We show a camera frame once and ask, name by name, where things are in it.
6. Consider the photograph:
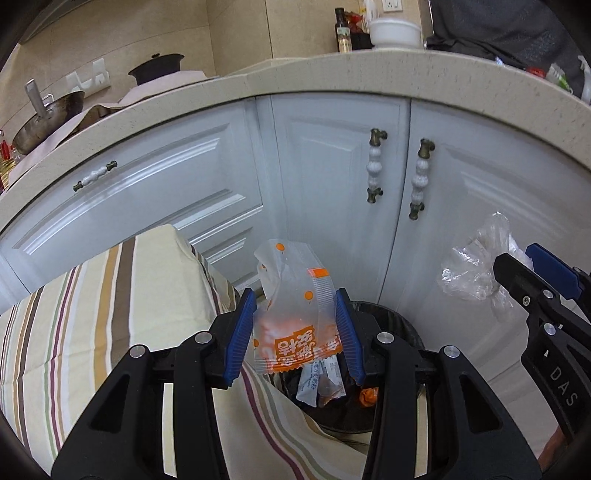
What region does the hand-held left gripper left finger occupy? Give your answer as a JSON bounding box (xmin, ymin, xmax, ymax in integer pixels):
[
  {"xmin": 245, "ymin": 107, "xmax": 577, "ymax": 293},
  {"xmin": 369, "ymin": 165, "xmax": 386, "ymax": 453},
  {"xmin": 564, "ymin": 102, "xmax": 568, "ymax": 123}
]
[{"xmin": 51, "ymin": 288, "xmax": 257, "ymax": 480}]

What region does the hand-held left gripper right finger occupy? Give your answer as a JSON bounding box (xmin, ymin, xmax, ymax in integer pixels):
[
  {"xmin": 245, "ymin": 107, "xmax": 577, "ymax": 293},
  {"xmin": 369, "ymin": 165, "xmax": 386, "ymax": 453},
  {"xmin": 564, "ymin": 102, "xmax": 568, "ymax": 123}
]
[{"xmin": 335, "ymin": 288, "xmax": 542, "ymax": 480}]

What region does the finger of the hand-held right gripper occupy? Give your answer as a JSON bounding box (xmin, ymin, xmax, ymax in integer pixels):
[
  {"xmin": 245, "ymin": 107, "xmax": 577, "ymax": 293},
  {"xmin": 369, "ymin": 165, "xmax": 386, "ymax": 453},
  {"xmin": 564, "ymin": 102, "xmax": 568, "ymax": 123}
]
[
  {"xmin": 492, "ymin": 253, "xmax": 568, "ymax": 337},
  {"xmin": 525, "ymin": 243, "xmax": 591, "ymax": 305}
]

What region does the clear plastic bag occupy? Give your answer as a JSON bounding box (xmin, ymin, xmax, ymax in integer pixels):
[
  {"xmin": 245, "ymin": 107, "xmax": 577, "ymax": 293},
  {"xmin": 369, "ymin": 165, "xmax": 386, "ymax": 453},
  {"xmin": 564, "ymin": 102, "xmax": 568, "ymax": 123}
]
[{"xmin": 438, "ymin": 212, "xmax": 536, "ymax": 324}]

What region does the black trash bin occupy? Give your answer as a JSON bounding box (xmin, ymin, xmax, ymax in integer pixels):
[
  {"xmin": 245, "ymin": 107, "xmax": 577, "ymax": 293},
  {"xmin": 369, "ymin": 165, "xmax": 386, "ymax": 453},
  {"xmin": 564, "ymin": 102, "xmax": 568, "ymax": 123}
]
[{"xmin": 272, "ymin": 300, "xmax": 426, "ymax": 432}]

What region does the orange clear snack wrapper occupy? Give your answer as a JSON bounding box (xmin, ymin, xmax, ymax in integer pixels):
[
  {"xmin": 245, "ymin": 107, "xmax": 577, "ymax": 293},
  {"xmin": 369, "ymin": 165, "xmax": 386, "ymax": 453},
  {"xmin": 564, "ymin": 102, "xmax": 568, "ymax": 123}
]
[{"xmin": 252, "ymin": 239, "xmax": 345, "ymax": 374}]

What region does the person's right forearm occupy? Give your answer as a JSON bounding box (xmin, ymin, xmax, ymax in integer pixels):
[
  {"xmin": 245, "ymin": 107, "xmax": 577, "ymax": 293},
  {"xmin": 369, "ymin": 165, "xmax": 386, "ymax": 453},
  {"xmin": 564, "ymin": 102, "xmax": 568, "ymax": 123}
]
[{"xmin": 538, "ymin": 427, "xmax": 571, "ymax": 469}]

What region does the brown clear sachet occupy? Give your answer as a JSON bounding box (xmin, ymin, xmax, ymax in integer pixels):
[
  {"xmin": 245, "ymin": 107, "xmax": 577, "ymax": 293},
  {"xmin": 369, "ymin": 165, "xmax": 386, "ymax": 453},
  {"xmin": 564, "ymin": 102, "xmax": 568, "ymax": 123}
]
[{"xmin": 318, "ymin": 357, "xmax": 347, "ymax": 407}]

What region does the white printed sachet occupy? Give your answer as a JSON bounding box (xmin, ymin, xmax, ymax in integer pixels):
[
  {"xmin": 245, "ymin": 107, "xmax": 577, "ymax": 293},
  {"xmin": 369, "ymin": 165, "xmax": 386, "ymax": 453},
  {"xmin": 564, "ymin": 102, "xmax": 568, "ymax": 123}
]
[{"xmin": 295, "ymin": 360, "xmax": 326, "ymax": 408}]

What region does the white cabinet door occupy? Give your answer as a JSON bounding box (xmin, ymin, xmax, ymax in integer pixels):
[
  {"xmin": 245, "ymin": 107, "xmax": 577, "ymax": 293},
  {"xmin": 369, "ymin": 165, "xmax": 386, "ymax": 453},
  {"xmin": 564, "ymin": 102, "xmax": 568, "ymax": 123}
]
[
  {"xmin": 270, "ymin": 95, "xmax": 411, "ymax": 305},
  {"xmin": 392, "ymin": 99, "xmax": 591, "ymax": 457}
]

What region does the striped tablecloth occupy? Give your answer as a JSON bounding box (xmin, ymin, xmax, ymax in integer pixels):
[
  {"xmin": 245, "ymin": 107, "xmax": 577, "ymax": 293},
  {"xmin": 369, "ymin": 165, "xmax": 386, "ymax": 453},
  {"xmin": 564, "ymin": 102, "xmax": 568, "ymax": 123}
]
[{"xmin": 0, "ymin": 224, "xmax": 370, "ymax": 480}]

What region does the crumpled plastic packaging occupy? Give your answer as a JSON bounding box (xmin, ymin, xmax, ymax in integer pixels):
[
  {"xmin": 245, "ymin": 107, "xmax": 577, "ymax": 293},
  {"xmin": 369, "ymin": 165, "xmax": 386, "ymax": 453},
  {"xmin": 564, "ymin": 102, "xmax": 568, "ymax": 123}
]
[{"xmin": 526, "ymin": 55, "xmax": 591, "ymax": 104}]

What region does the white cabinet panel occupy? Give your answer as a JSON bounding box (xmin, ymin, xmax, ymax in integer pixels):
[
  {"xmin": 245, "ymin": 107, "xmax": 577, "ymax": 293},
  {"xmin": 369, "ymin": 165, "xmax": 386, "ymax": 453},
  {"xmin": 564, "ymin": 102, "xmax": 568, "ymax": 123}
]
[{"xmin": 0, "ymin": 263, "xmax": 24, "ymax": 319}]

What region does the dark cloth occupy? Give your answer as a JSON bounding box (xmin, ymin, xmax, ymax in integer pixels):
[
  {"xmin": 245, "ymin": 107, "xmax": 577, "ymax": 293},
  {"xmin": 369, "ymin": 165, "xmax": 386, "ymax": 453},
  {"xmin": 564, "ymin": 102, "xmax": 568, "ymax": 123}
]
[{"xmin": 425, "ymin": 0, "xmax": 591, "ymax": 70}]

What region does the white bowl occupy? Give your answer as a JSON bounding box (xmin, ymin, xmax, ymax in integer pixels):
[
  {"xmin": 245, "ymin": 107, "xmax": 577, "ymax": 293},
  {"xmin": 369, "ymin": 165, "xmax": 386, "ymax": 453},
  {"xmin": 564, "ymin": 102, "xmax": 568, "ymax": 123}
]
[{"xmin": 369, "ymin": 18, "xmax": 423, "ymax": 49}]

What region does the black clay pot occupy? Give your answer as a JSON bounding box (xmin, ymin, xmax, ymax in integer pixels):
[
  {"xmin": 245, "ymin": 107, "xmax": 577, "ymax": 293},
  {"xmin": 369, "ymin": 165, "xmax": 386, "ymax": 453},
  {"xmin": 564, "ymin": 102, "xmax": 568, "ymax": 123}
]
[{"xmin": 128, "ymin": 53, "xmax": 184, "ymax": 86}]

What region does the metal wok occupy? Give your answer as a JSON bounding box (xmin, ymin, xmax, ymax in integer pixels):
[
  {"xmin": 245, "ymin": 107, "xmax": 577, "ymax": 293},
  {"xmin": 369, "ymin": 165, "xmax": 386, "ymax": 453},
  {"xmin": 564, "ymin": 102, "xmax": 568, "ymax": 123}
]
[{"xmin": 11, "ymin": 79, "xmax": 86, "ymax": 155}]

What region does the dark glass bottle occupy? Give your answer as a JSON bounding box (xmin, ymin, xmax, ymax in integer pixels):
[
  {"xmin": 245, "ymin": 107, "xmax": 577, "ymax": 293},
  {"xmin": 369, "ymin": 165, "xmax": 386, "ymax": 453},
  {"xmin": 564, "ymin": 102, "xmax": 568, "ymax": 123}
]
[{"xmin": 335, "ymin": 7, "xmax": 354, "ymax": 54}]

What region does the cluster of condiment bottles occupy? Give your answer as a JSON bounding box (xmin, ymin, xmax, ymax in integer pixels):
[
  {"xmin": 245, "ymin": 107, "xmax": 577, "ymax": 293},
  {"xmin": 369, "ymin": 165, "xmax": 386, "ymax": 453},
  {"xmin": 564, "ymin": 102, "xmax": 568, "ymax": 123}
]
[{"xmin": 0, "ymin": 131, "xmax": 24, "ymax": 190}]

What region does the white ceramic door handle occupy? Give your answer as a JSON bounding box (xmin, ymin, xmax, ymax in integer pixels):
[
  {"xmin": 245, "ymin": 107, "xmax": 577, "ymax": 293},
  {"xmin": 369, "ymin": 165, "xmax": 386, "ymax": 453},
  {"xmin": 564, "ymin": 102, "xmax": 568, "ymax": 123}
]
[
  {"xmin": 409, "ymin": 138, "xmax": 435, "ymax": 221},
  {"xmin": 367, "ymin": 128, "xmax": 389, "ymax": 204}
]

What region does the white ceramic drawer handle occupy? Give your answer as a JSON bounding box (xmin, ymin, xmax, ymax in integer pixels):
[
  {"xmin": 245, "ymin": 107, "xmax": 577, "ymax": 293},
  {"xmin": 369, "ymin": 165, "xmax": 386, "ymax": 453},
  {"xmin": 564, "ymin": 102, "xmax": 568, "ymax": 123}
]
[{"xmin": 73, "ymin": 161, "xmax": 118, "ymax": 192}]

